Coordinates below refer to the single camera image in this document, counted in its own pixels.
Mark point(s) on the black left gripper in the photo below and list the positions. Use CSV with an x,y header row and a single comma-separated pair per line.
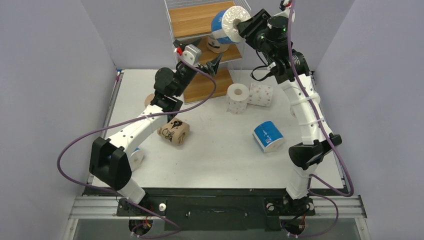
x,y
212,65

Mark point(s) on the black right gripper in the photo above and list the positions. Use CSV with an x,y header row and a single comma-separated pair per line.
x,y
251,25

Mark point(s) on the brown paper roll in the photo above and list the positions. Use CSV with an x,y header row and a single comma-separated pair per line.
x,y
214,46

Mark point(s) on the blue white roll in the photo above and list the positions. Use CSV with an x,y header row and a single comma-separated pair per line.
x,y
268,137
223,26

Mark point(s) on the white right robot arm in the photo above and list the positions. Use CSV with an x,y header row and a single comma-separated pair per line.
x,y
293,75

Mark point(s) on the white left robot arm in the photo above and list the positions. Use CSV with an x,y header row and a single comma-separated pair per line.
x,y
110,157

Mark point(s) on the white dotted roll upright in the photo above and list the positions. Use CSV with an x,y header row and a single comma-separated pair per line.
x,y
237,97

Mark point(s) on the brown roll back left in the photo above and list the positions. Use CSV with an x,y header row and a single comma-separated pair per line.
x,y
148,99

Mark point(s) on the white dotted roll lying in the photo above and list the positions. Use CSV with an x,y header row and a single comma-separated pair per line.
x,y
260,95

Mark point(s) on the brown cartoon printed roll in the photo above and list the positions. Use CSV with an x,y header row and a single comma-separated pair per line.
x,y
174,131

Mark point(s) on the blue white wrapped roll lying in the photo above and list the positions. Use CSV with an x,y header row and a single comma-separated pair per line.
x,y
268,137

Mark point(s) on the blue roll left edge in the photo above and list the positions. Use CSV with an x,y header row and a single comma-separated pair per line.
x,y
136,159

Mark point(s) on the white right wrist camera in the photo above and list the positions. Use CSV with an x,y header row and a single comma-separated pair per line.
x,y
285,7

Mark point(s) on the white roll near right wall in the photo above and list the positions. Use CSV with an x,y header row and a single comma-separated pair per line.
x,y
292,111

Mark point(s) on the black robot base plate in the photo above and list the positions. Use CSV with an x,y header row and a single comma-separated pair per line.
x,y
268,205

